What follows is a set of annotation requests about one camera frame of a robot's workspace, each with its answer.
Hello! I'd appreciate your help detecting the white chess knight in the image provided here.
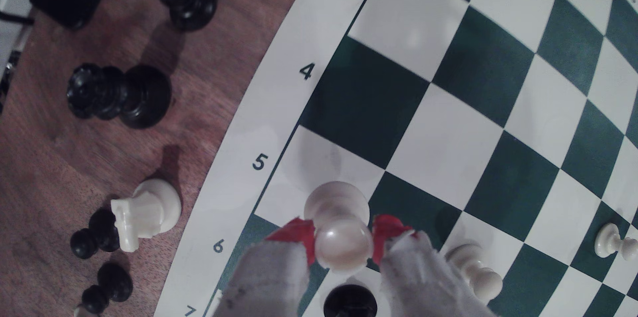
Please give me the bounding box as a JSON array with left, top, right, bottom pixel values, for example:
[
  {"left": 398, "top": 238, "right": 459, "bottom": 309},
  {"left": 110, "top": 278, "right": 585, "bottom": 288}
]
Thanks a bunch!
[{"left": 111, "top": 178, "right": 182, "bottom": 253}]

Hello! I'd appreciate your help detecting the green and white chess mat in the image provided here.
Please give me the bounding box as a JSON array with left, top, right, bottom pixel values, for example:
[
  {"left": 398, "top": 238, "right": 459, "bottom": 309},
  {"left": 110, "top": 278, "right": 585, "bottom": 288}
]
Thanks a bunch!
[{"left": 152, "top": 0, "right": 638, "bottom": 317}]

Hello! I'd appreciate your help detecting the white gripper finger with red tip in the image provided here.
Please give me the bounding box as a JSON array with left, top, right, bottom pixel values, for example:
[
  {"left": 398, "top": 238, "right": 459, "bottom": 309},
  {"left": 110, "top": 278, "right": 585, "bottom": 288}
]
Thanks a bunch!
[
  {"left": 212, "top": 217, "right": 318, "bottom": 317},
  {"left": 371, "top": 215, "right": 495, "bottom": 317}
]

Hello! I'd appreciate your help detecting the white chess pawn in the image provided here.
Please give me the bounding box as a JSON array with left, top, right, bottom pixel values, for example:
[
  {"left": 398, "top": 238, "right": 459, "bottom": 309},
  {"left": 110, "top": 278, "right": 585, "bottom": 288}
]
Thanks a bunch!
[
  {"left": 445, "top": 242, "right": 504, "bottom": 305},
  {"left": 594, "top": 222, "right": 638, "bottom": 262},
  {"left": 303, "top": 181, "right": 374, "bottom": 274}
]

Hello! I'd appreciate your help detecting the black chess pawn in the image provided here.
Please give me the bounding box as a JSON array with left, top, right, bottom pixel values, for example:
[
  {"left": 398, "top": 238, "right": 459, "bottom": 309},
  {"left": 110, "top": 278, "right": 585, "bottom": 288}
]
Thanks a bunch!
[
  {"left": 323, "top": 283, "right": 378, "bottom": 317},
  {"left": 159, "top": 0, "right": 218, "bottom": 33},
  {"left": 81, "top": 262, "right": 134, "bottom": 315},
  {"left": 70, "top": 207, "right": 121, "bottom": 260}
]

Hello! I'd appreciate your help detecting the black chess queen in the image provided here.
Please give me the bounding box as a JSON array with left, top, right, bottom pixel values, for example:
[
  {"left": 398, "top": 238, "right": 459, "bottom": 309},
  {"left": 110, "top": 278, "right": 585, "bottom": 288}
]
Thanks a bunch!
[{"left": 66, "top": 63, "right": 172, "bottom": 130}]

